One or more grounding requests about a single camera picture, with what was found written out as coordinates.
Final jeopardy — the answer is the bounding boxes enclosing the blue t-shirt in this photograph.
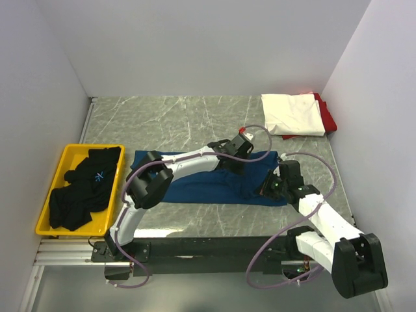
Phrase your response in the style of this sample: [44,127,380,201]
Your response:
[129,149,289,207]

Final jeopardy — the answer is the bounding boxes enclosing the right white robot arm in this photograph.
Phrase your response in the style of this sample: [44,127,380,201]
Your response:
[259,160,388,298]

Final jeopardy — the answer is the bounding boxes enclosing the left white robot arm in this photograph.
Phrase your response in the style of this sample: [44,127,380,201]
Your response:
[105,131,254,261]

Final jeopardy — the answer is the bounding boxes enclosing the folded white t-shirt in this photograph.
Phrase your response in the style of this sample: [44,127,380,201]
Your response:
[261,94,325,137]

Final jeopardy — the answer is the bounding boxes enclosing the folded red t-shirt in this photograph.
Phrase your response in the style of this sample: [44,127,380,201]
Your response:
[282,92,338,140]

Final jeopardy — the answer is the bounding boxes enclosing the black base bar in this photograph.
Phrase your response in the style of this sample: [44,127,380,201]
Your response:
[90,235,313,281]

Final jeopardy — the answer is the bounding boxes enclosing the yellow plastic tray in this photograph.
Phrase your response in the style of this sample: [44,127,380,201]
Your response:
[35,144,125,237]

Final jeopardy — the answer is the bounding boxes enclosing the black t-shirt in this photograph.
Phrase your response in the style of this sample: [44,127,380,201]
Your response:
[49,147,121,231]

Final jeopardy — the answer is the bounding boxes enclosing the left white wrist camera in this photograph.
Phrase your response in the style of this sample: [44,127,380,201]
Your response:
[239,127,255,142]

